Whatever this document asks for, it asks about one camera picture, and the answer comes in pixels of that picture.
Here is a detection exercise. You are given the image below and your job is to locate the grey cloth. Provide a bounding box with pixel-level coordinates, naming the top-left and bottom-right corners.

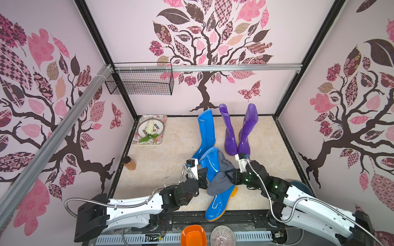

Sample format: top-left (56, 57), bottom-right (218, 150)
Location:
top-left (207, 150), bottom-right (235, 196)

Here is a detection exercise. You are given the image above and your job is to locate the purple boot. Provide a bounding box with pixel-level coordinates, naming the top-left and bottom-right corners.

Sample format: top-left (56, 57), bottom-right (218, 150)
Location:
top-left (219, 104), bottom-right (238, 156)
top-left (238, 104), bottom-right (259, 155)

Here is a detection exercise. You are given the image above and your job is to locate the blue boot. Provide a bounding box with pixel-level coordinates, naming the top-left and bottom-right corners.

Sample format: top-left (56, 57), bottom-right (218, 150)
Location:
top-left (199, 147), bottom-right (238, 222)
top-left (193, 109), bottom-right (216, 159)

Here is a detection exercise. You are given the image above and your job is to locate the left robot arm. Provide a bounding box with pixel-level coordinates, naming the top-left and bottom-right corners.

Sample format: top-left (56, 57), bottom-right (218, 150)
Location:
top-left (65, 168), bottom-right (208, 243)

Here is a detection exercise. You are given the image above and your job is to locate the left flexible metal conduit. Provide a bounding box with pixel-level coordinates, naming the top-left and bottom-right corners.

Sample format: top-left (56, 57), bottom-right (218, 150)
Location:
top-left (64, 163), bottom-right (189, 218)

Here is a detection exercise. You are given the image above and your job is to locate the flexible metal conduit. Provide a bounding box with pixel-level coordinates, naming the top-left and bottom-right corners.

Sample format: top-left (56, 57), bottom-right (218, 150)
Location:
top-left (64, 163), bottom-right (189, 218)
top-left (246, 159), bottom-right (385, 246)

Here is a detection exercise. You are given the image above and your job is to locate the orange plastic bowl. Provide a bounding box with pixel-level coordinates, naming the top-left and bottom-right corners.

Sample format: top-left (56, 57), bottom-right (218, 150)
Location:
top-left (180, 224), bottom-right (207, 246)

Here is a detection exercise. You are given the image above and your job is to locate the blue ceramic bowl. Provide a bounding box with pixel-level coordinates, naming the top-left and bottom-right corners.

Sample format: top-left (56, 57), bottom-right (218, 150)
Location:
top-left (290, 180), bottom-right (315, 197)

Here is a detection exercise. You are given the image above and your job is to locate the brown bottle black cap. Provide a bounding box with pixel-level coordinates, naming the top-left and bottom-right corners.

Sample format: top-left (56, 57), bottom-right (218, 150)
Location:
top-left (122, 156), bottom-right (136, 170)

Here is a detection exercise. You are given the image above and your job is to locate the floral tray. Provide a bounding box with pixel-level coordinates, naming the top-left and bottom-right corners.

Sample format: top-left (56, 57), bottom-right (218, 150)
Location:
top-left (132, 115), bottom-right (167, 145)

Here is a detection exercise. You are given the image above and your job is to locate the patterned plate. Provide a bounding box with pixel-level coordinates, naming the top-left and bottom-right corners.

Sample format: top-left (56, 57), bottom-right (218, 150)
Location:
top-left (136, 118), bottom-right (165, 138)

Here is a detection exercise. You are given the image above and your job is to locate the white flower with leaves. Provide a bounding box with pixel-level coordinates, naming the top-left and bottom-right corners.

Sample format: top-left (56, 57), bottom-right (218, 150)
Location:
top-left (139, 120), bottom-right (159, 143)

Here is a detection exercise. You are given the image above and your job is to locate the right flexible metal conduit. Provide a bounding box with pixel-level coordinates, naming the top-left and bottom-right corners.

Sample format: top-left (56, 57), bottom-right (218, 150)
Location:
top-left (246, 159), bottom-right (385, 246)

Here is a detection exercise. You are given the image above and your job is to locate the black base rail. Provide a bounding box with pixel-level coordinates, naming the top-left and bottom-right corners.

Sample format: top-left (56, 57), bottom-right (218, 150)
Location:
top-left (147, 208), bottom-right (284, 231)

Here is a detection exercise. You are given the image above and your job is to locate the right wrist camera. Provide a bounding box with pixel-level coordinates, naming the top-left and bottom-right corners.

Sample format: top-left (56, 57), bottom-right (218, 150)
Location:
top-left (235, 153), bottom-right (250, 173)

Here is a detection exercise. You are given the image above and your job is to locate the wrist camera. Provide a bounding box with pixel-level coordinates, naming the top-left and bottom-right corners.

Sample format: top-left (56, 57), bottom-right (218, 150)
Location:
top-left (186, 158), bottom-right (199, 180)
top-left (235, 153), bottom-right (250, 173)

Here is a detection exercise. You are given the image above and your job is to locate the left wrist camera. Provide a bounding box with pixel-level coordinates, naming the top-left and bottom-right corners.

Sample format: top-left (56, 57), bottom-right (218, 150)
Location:
top-left (186, 158), bottom-right (199, 180)

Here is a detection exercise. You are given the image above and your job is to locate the white slotted cable duct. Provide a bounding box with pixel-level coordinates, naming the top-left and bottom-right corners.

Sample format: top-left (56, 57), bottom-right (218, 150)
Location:
top-left (95, 230), bottom-right (275, 246)

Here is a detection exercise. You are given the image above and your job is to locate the black wire basket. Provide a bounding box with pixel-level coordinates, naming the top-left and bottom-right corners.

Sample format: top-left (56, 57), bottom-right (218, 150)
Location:
top-left (105, 61), bottom-right (174, 95)

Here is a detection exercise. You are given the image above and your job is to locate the aluminium rail back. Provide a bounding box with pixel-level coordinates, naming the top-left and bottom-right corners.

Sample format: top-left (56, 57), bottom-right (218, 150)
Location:
top-left (108, 63), bottom-right (303, 72)

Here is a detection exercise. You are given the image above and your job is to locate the aluminium rail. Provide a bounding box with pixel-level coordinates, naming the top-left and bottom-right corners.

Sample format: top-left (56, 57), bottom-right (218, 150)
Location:
top-left (108, 63), bottom-right (303, 72)
top-left (1, 64), bottom-right (113, 229)

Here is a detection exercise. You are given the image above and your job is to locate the aluminium rail left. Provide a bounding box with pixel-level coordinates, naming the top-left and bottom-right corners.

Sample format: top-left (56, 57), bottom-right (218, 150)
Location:
top-left (1, 64), bottom-right (113, 229)

